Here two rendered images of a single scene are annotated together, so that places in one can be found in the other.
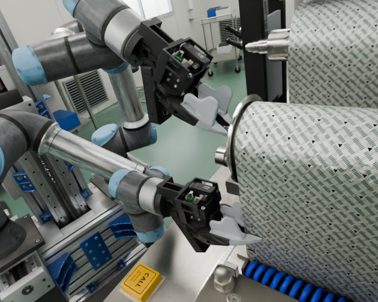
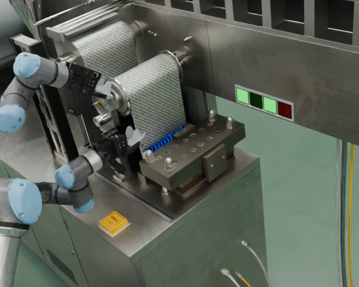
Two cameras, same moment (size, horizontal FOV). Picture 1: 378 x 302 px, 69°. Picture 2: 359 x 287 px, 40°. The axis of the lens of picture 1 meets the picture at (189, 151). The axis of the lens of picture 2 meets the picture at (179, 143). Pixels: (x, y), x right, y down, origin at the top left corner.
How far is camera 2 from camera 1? 1.51 m
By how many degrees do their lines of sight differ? 66
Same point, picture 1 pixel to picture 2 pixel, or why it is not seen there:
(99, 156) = not seen: hidden behind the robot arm
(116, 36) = (64, 73)
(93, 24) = (50, 73)
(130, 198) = (85, 170)
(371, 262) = (173, 107)
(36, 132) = not seen: outside the picture
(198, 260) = (113, 199)
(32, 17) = not seen: outside the picture
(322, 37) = (94, 50)
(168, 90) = (90, 88)
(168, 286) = (122, 212)
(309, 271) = (162, 131)
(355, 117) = (147, 65)
